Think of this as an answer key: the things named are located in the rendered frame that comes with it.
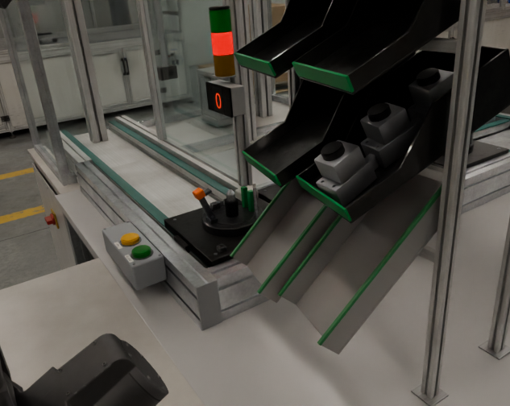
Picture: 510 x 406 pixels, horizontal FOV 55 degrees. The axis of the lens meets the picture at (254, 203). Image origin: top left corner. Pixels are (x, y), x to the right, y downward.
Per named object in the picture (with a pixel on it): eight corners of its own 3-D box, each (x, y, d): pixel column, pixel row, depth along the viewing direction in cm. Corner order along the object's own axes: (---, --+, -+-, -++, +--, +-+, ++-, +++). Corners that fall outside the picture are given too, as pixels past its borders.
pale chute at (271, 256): (276, 304, 80) (258, 292, 77) (246, 265, 91) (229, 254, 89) (383, 166, 78) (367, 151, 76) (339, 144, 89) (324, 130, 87)
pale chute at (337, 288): (338, 355, 68) (318, 345, 66) (296, 304, 79) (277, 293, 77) (466, 195, 66) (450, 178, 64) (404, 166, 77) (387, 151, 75)
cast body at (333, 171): (343, 208, 63) (323, 167, 59) (323, 198, 67) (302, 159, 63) (388, 168, 65) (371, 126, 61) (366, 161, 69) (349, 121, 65)
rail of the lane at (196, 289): (201, 331, 94) (195, 283, 90) (80, 192, 164) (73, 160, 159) (226, 320, 97) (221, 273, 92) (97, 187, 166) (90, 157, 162)
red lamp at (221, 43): (219, 55, 114) (217, 34, 112) (209, 54, 118) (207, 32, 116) (237, 53, 117) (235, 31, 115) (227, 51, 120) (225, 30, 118)
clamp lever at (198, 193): (209, 221, 107) (195, 194, 102) (205, 217, 108) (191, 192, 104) (222, 211, 108) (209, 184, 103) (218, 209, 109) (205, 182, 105)
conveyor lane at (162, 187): (217, 306, 101) (213, 265, 97) (99, 186, 166) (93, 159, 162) (324, 260, 114) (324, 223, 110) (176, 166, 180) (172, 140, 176)
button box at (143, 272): (136, 291, 101) (131, 266, 98) (105, 250, 117) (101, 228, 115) (167, 279, 104) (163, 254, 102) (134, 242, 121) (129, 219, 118)
